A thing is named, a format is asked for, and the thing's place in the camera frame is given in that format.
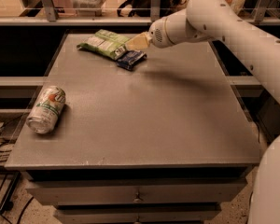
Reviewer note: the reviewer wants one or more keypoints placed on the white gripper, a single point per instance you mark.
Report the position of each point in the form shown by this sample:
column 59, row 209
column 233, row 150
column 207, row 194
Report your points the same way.
column 158, row 34

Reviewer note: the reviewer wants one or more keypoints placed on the blue rxbar blueberry bar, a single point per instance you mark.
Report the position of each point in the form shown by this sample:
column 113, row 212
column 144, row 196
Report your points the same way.
column 130, row 59

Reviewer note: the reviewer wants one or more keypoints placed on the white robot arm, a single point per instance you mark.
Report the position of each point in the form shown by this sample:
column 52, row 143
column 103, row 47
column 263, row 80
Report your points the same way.
column 257, row 50

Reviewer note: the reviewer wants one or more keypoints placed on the green jalapeno chip bag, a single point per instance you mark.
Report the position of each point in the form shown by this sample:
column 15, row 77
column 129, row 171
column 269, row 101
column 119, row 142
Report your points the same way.
column 106, row 43

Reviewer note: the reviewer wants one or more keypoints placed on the black bag on shelf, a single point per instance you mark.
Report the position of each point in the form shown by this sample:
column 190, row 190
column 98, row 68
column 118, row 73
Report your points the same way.
column 144, row 8

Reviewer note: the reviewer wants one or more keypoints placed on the clear plastic container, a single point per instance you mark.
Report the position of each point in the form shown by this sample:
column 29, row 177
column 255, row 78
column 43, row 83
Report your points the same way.
column 88, row 8

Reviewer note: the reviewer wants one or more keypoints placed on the grey drawer cabinet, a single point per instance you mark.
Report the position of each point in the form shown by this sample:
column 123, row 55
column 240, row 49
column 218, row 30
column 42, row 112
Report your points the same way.
column 174, row 117

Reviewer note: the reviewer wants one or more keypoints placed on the white green soda can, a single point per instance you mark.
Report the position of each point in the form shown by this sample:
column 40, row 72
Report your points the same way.
column 46, row 110

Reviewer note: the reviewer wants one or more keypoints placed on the top drawer with knob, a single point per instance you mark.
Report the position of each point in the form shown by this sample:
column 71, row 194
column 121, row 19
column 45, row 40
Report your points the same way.
column 136, row 191

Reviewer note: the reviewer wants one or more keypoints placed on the drawer with knob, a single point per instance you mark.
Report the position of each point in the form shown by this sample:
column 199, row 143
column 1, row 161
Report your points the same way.
column 136, row 191
column 142, row 213

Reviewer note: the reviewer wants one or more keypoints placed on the lower drawer with knob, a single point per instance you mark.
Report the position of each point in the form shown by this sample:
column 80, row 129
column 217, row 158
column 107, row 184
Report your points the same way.
column 142, row 213

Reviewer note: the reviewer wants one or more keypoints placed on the metal shelf rail frame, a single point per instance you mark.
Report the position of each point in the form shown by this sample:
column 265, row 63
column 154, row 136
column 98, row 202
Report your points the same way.
column 61, row 12

